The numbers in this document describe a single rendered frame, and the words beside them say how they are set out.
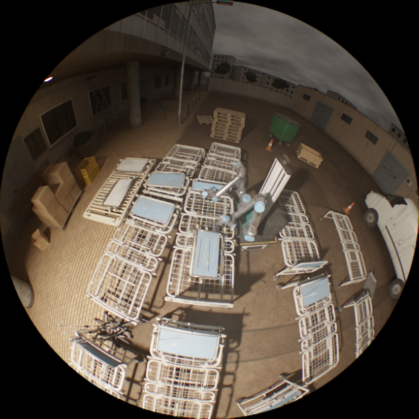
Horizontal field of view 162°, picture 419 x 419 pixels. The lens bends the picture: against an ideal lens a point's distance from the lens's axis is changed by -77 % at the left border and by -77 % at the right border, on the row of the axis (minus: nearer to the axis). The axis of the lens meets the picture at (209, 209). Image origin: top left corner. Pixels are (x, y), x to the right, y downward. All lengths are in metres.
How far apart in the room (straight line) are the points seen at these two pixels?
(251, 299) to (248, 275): 0.46
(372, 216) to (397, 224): 1.36
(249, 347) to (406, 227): 6.71
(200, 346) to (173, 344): 0.32
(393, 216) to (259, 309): 6.41
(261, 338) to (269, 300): 0.72
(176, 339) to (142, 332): 0.83
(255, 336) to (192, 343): 1.18
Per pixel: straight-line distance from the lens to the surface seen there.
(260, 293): 2.83
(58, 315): 3.72
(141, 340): 2.73
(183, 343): 2.03
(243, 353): 2.81
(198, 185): 2.82
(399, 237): 7.46
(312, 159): 7.68
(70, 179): 4.25
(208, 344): 2.04
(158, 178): 3.14
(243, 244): 2.61
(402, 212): 7.43
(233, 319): 2.65
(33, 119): 6.32
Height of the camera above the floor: 2.54
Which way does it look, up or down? 51 degrees down
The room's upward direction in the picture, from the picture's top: 11 degrees clockwise
